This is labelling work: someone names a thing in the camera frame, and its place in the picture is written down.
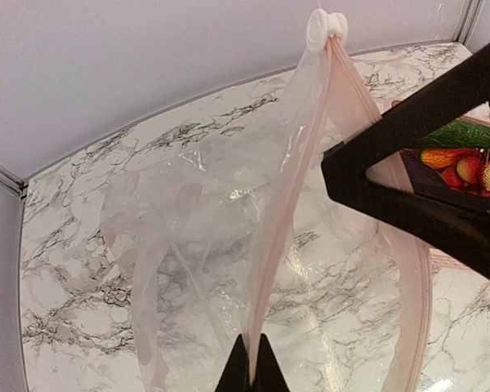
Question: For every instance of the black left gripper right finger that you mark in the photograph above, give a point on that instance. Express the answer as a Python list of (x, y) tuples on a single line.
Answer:
[(269, 377)]

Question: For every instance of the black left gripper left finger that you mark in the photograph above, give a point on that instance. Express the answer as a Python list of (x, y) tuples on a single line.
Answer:
[(235, 376)]

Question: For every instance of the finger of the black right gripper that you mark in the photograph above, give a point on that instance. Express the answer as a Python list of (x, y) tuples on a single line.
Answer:
[(462, 234), (446, 98)]

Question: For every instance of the clear zip top bag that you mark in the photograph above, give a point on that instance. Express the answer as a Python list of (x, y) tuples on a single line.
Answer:
[(235, 234)]

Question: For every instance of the green cucumber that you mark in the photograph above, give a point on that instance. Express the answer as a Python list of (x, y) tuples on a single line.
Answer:
[(456, 135)]

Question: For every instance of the bunch of red lychees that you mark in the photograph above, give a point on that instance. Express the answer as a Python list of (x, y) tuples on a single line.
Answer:
[(470, 175)]

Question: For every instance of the orange carrot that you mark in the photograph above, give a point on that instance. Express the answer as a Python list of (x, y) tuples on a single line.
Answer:
[(439, 159)]

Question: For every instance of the pink plastic basket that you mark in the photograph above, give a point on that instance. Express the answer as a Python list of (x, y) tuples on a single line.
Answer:
[(475, 203)]

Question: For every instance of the right aluminium corner post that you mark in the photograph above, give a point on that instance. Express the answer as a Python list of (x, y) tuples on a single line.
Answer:
[(468, 21)]

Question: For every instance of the aluminium corner post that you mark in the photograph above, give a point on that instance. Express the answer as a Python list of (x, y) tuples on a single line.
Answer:
[(13, 183), (468, 21)]

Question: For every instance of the left aluminium corner post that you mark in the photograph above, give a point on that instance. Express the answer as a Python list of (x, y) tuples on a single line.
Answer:
[(13, 183)]

